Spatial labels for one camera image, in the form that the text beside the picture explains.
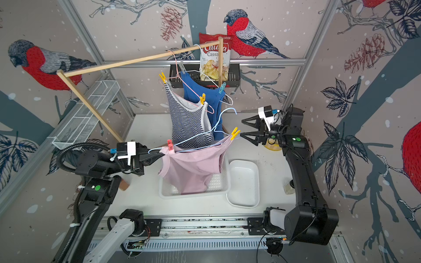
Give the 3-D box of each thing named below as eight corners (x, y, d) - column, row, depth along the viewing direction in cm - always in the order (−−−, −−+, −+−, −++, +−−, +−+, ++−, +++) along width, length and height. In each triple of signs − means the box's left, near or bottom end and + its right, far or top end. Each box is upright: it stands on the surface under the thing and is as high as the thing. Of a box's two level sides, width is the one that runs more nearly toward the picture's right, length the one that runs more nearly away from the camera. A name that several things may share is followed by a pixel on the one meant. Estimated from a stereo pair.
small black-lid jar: (284, 195, 85) (291, 188, 77) (282, 186, 87) (288, 179, 80) (291, 195, 85) (298, 188, 77) (289, 186, 87) (295, 179, 80)
